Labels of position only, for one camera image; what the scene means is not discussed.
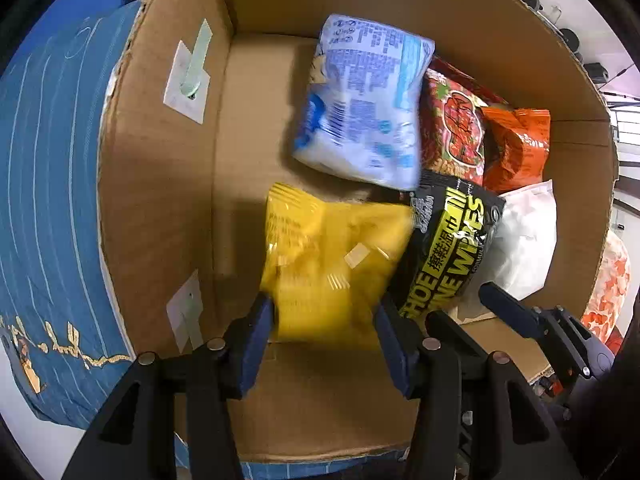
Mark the blue white snack packet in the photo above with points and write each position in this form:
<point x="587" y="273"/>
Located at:
<point x="360" y="110"/>

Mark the black wipes packet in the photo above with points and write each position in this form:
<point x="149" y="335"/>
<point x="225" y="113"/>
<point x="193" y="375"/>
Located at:
<point x="450" y="255"/>

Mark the cardboard box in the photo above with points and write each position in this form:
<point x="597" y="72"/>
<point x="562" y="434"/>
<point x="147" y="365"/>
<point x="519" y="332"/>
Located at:
<point x="165" y="185"/>

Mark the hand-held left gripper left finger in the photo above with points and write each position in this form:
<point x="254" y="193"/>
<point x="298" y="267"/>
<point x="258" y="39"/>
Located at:
<point x="252" y="345"/>

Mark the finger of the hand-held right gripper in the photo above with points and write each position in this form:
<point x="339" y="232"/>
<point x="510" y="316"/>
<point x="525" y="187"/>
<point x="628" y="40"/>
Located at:
<point x="505" y="305"/>

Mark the black speaker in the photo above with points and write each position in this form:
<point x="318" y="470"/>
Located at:
<point x="595" y="71"/>

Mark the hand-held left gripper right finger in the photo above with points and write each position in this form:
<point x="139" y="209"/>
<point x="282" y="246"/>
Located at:
<point x="395" y="355"/>

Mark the orange floral blanket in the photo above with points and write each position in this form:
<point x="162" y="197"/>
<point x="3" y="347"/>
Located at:
<point x="610" y="280"/>

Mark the white plastic bag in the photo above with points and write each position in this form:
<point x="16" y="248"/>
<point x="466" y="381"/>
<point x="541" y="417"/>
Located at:
<point x="525" y="240"/>

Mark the orange snack packet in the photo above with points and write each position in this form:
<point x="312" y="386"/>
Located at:
<point x="520" y="150"/>

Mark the red snack packet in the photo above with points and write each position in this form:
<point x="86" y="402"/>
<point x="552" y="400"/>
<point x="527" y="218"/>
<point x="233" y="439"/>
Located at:
<point x="455" y="135"/>

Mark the blue striped blanket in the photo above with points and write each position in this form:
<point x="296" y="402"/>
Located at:
<point x="50" y="185"/>

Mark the yellow snack packet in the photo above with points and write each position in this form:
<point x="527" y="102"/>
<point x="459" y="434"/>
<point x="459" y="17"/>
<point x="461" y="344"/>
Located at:
<point x="325" y="260"/>

